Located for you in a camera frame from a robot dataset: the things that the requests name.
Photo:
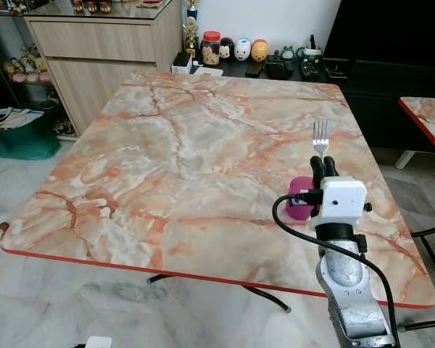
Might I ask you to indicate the silver metal fork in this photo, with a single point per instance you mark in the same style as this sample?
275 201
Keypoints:
320 141

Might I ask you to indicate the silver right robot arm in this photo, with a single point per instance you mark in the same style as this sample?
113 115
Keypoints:
348 279

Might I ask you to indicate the purple plastic cup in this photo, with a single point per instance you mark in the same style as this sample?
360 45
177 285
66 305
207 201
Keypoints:
299 210

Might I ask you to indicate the black remote control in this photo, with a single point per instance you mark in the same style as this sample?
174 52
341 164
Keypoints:
309 69

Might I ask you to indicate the marble pattern folding table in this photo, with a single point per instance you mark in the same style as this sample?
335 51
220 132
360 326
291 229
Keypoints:
431 116
188 159

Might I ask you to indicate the green white mug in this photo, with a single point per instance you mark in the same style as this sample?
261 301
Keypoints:
312 51

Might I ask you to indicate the orange round figurine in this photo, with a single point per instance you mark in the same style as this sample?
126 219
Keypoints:
259 51

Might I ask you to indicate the white round figurine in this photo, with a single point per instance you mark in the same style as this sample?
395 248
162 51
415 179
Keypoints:
243 49

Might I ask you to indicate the black round figurine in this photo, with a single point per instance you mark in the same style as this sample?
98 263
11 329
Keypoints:
226 49

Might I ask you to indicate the black television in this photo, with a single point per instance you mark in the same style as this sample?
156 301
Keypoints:
391 29

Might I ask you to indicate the red lid glass jar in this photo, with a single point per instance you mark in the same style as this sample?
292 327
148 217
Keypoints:
211 49

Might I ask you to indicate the small white box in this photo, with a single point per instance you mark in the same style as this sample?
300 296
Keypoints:
181 63

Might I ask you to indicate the gold trophy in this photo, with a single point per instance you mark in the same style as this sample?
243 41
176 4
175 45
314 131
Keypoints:
191 32

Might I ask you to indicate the light wooden cabinet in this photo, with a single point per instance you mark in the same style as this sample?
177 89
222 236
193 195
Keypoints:
101 65

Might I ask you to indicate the green storage bin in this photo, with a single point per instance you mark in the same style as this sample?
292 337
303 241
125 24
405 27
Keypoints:
22 141

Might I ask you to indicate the glass display shelf with figurines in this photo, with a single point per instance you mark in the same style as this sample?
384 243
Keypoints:
25 65

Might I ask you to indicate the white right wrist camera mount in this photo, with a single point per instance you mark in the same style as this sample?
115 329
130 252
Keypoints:
341 199

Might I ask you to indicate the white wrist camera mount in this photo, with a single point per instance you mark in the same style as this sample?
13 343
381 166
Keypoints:
341 199
98 342

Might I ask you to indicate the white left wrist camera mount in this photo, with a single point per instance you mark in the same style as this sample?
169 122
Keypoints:
98 342

